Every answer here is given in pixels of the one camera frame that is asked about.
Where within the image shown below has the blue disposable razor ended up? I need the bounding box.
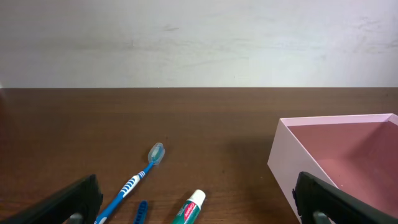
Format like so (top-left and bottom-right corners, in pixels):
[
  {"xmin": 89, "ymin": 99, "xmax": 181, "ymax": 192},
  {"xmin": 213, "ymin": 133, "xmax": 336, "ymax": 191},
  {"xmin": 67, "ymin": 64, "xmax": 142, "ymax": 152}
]
[{"xmin": 133, "ymin": 200, "xmax": 148, "ymax": 224}]

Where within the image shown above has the blue white toothbrush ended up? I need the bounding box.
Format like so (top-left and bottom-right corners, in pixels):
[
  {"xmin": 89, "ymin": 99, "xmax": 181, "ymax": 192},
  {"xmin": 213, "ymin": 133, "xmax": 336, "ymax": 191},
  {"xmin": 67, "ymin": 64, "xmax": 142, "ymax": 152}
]
[{"xmin": 94, "ymin": 142, "xmax": 165, "ymax": 224}]

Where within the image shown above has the teal toothpaste tube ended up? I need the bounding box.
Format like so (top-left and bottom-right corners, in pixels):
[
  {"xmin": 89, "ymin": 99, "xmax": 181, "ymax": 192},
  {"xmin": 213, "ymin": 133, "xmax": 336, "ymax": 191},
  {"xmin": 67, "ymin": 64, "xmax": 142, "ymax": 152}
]
[{"xmin": 172, "ymin": 189, "xmax": 206, "ymax": 224}]

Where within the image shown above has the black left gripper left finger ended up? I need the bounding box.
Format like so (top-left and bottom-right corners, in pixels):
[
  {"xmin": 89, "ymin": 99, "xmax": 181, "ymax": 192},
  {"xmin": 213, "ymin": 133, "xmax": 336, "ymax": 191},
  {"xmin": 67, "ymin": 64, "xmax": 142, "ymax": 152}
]
[{"xmin": 1, "ymin": 174, "xmax": 103, "ymax": 224}]

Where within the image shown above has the white pink open box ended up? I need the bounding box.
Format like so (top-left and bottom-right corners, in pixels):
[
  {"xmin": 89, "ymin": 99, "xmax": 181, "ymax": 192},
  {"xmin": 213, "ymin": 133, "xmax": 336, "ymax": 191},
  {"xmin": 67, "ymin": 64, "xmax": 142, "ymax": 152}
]
[{"xmin": 267, "ymin": 113, "xmax": 397, "ymax": 223}]

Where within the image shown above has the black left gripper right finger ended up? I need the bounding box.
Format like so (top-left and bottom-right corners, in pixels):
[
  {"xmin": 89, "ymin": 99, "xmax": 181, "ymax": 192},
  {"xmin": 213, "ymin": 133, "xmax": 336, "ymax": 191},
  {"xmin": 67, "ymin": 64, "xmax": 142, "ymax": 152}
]
[{"xmin": 292, "ymin": 172, "xmax": 397, "ymax": 224}]

